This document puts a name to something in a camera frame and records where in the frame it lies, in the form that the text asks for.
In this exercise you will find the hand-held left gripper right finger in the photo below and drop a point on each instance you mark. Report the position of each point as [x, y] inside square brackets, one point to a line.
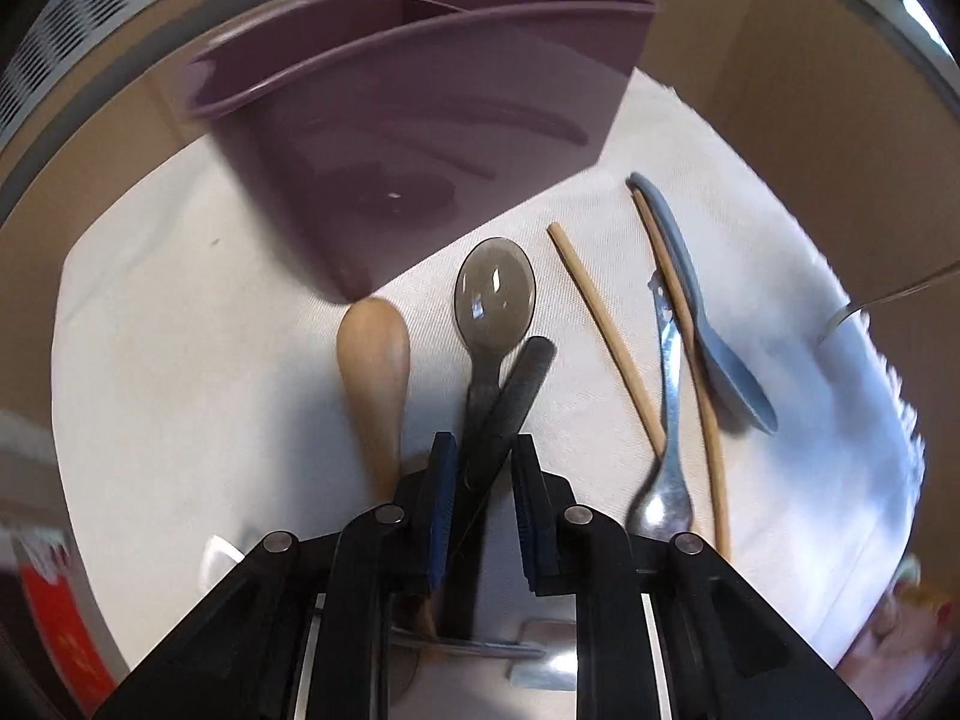
[529, 510]

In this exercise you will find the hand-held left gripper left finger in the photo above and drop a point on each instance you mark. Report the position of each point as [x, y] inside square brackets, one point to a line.
[442, 510]

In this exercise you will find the wooden spoon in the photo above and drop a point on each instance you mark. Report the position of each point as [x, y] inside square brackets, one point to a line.
[373, 360]

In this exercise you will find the wooden chopstick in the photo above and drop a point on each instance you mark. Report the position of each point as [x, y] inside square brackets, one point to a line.
[712, 465]
[600, 315]

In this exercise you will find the translucent grey plastic spoon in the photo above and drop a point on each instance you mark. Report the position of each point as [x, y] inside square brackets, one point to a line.
[495, 292]

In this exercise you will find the blue-grey plastic spoon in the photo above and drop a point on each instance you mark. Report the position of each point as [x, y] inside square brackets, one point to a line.
[731, 375]

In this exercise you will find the purple plastic utensil holder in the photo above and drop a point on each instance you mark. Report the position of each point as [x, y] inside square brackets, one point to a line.
[420, 142]

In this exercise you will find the metal fork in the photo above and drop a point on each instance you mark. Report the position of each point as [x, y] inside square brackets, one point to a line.
[885, 298]

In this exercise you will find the flat metal utensil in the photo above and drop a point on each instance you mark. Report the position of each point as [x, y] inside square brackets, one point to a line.
[544, 660]

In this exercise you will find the white cloth mat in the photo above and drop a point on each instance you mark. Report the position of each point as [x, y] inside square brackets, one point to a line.
[210, 360]

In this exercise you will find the red box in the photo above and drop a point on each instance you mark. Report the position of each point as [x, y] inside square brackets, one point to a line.
[64, 630]

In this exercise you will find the large grey vent grille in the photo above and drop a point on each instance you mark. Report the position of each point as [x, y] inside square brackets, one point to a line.
[67, 30]

